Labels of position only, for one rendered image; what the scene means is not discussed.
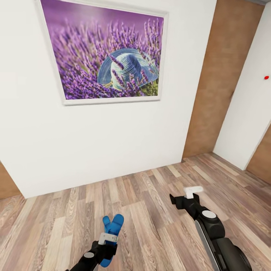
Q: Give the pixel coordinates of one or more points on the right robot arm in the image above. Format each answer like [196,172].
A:
[223,255]

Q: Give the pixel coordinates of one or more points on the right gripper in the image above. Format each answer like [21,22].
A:
[182,202]

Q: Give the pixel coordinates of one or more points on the painting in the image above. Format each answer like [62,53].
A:
[104,51]

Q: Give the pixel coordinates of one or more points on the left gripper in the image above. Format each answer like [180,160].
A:
[107,250]

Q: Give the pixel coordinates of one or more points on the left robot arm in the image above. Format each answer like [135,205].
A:
[100,250]

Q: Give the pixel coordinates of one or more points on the sandal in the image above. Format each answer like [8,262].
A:
[107,223]
[114,230]

